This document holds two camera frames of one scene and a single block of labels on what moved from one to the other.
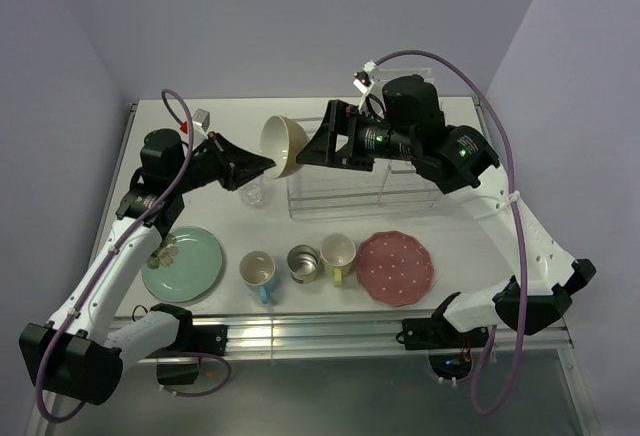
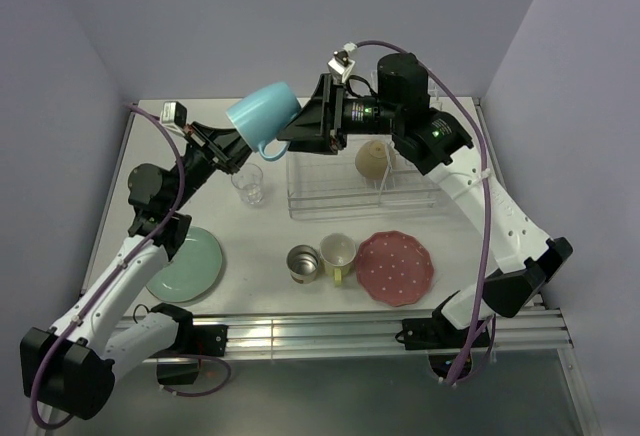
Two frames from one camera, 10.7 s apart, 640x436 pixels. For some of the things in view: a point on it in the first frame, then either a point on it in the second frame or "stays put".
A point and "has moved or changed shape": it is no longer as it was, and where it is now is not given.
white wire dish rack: x=392 y=189 stays put
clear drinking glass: x=252 y=192 stays put
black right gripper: x=342 y=119 to x=311 y=129
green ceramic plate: x=184 y=267 stays put
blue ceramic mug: x=257 y=269 to x=263 y=114
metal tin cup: x=303 y=263 stays put
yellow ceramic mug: x=337 y=252 stays put
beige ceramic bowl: x=281 y=140 has moved or changed shape
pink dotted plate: x=394 y=268 stays put
